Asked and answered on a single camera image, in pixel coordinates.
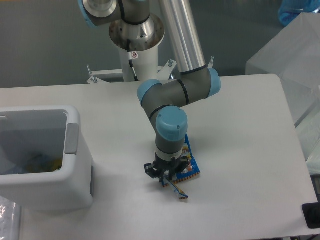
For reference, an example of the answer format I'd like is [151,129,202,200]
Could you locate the white base bracket left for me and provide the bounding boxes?
[86,65,124,84]

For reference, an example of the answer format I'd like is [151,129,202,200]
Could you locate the blue snack wrapper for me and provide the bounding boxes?
[172,134,201,184]

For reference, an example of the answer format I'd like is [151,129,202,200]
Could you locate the white base bracket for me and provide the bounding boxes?
[86,65,124,84]
[157,59,177,81]

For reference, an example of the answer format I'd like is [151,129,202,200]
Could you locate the white trash can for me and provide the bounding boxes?
[0,105,93,211]

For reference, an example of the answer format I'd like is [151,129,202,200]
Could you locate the clear plastic bag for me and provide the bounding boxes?
[0,196,21,240]

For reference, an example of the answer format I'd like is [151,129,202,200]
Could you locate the black cable on pedestal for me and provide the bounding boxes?
[126,39,140,82]

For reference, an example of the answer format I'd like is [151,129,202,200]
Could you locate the wrapper strip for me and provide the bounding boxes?
[160,178,189,200]

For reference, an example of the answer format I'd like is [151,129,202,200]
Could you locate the blue plastic bag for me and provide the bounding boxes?
[278,0,320,27]

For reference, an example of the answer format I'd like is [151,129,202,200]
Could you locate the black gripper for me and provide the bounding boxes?
[144,154,190,187]

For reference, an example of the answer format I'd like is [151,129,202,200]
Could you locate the translucent plastic box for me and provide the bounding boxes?
[244,12,320,128]

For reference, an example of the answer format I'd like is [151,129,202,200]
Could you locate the white base bracket right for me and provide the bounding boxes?
[157,59,177,81]

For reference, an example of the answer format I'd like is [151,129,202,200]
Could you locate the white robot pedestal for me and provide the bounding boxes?
[109,13,165,82]

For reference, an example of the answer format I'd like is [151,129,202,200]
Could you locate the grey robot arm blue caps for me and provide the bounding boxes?
[78,0,221,182]

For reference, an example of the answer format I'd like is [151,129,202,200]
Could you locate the black device at edge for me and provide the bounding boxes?
[302,202,320,229]

